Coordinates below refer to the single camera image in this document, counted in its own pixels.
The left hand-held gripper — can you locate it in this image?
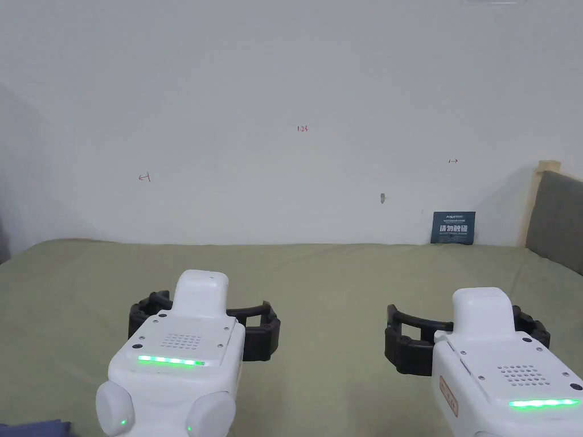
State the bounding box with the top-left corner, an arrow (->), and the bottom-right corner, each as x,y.
95,269 -> 282,437

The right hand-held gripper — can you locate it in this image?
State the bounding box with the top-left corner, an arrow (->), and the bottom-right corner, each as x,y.
384,286 -> 583,437

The dark blue printed card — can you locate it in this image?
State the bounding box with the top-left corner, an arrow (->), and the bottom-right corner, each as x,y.
430,211 -> 477,247

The bed with pale green sheet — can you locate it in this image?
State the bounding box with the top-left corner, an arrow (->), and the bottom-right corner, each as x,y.
0,238 -> 583,437

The grey padded headboard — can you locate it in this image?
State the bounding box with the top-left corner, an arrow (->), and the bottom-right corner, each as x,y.
524,159 -> 583,279

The dark blue garment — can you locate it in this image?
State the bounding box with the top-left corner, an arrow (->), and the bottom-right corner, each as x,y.
0,420 -> 73,437

